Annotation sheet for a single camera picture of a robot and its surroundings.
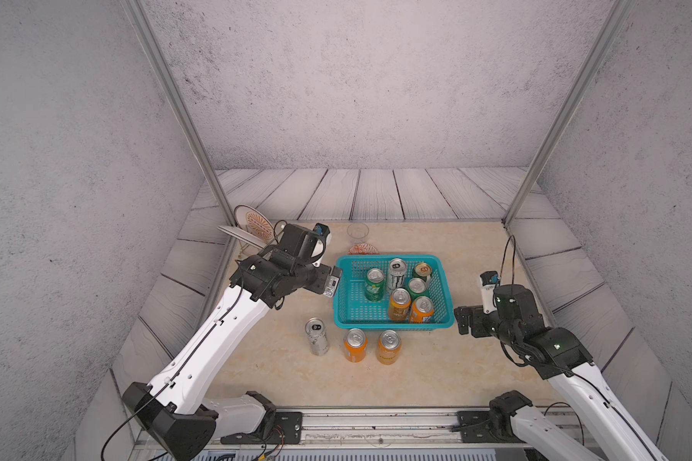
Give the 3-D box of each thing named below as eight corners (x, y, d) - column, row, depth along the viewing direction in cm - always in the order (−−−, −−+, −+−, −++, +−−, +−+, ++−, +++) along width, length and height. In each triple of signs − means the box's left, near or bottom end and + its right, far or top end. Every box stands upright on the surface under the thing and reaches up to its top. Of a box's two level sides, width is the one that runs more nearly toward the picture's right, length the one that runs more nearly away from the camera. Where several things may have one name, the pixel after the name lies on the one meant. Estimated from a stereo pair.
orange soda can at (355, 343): (344, 363, 86) (343, 347, 77) (345, 345, 89) (343, 328, 80) (366, 363, 86) (367, 347, 77) (366, 345, 89) (367, 327, 80)
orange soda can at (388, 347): (377, 365, 85) (379, 350, 76) (376, 346, 89) (378, 329, 80) (397, 365, 85) (402, 350, 76) (396, 346, 89) (400, 329, 80)
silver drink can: (310, 357, 87) (303, 336, 76) (312, 339, 91) (306, 317, 80) (328, 357, 87) (324, 336, 76) (329, 339, 91) (325, 317, 80)
